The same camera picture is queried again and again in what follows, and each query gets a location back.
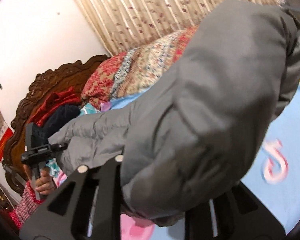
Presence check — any grey puffer jacket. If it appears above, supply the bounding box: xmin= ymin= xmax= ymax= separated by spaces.
xmin=49 ymin=0 xmax=300 ymax=226

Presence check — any person's left hand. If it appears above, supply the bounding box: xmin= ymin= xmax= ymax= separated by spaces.
xmin=23 ymin=165 xmax=56 ymax=196

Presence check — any dark navy cloth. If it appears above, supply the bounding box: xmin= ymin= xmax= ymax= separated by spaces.
xmin=32 ymin=105 xmax=80 ymax=141

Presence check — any teal wave-pattern pillow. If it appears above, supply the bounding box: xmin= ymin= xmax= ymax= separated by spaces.
xmin=46 ymin=103 xmax=100 ymax=178

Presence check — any pink striped left sleeve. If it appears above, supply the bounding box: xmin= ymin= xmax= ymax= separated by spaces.
xmin=9 ymin=181 xmax=44 ymax=230

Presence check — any red cloth on headboard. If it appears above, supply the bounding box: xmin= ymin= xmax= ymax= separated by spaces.
xmin=29 ymin=87 xmax=81 ymax=127

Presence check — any carved wooden headboard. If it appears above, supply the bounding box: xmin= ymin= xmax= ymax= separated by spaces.
xmin=2 ymin=55 xmax=109 ymax=194

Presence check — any beige leaf-pattern curtain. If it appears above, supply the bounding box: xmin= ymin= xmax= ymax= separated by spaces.
xmin=74 ymin=0 xmax=282 ymax=55

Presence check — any blue Peppa Pig bedsheet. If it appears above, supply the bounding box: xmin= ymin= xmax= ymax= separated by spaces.
xmin=99 ymin=64 xmax=300 ymax=240

